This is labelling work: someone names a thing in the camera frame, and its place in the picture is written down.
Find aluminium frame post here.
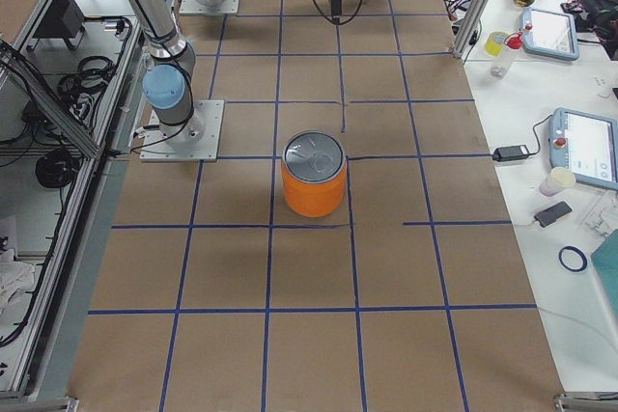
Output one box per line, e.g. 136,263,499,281
448,0,513,62

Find black power adapter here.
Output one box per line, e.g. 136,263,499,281
492,145,531,162

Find white paper cup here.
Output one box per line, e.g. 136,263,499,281
539,167,576,197

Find white crumpled cloth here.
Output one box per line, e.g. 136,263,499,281
0,216,36,316

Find clear bottle red cap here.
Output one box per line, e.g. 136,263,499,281
490,32,523,78

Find near blue teach pendant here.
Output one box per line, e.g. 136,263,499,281
548,108,617,191

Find blue teach pendant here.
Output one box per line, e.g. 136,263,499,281
520,7,579,61
548,108,617,191

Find yellow tape roll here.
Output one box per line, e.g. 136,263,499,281
484,31,509,57

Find blue tape ring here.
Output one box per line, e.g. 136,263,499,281
558,246,589,273

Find orange can with grey lid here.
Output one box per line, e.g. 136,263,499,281
281,131,347,218

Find black smartphone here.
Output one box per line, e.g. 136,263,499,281
533,201,573,228

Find far blue teach pendant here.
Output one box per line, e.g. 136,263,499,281
520,7,579,61

